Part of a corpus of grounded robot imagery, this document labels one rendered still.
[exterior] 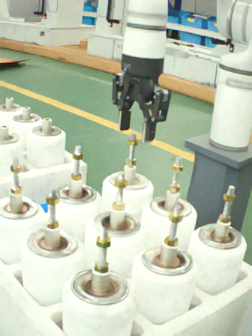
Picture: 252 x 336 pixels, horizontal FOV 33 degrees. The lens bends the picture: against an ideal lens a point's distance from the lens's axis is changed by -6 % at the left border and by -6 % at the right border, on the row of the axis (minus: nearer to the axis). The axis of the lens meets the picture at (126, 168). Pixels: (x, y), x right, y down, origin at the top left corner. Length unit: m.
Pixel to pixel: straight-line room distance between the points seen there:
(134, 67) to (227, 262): 0.35
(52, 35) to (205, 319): 3.45
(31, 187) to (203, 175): 0.39
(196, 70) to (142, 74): 2.05
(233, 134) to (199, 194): 0.16
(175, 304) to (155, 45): 0.42
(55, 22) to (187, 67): 1.52
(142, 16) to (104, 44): 2.60
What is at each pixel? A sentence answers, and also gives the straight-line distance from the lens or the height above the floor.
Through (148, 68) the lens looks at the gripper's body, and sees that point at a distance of 0.75.
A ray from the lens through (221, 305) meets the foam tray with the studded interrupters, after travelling 0.68.
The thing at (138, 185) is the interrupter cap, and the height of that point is 0.25.
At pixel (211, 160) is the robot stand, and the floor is 0.28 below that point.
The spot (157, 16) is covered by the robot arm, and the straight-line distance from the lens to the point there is 0.74.
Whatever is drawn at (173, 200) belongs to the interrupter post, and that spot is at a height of 0.27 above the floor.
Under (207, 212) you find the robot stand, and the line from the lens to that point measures 0.99.
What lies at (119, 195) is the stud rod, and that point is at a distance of 0.67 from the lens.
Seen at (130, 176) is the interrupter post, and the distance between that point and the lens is 0.83.
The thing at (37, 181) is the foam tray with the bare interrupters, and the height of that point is 0.16.
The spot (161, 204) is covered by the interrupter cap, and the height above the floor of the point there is 0.25.
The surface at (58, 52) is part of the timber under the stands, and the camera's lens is 3.65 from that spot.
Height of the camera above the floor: 0.60
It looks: 23 degrees down
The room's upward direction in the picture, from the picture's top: 6 degrees clockwise
